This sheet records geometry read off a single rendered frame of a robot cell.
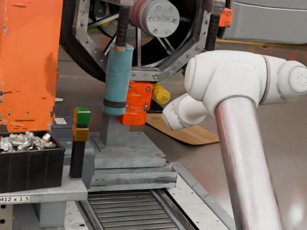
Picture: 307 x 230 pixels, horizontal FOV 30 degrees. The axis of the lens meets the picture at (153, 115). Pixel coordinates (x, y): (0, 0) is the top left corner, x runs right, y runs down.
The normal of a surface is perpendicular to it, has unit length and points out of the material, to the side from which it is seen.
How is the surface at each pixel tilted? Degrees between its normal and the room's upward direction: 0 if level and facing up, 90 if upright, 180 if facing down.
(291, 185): 0
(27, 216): 0
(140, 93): 90
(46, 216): 90
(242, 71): 36
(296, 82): 68
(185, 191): 0
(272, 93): 105
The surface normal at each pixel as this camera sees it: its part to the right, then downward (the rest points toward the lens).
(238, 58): 0.20, -0.59
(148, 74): 0.36, 0.35
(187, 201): 0.15, -0.94
